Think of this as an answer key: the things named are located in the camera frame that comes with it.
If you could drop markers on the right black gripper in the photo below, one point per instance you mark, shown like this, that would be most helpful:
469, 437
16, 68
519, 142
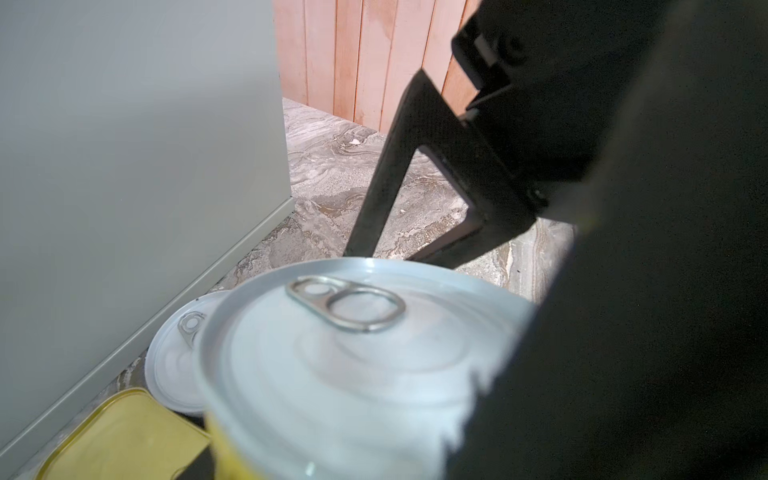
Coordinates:
549, 77

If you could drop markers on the yellow can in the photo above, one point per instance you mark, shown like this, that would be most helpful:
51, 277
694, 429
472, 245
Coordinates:
351, 368

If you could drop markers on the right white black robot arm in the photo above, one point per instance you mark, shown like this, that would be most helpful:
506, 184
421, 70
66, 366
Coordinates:
644, 124

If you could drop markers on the grey metal cabinet box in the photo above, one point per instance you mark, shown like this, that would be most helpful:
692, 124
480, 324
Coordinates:
143, 154

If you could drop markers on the teal label can back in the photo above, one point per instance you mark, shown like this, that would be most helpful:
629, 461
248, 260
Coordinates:
169, 369

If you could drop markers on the gold flat sardine tin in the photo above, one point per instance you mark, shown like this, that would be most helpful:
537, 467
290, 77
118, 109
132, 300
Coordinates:
129, 436

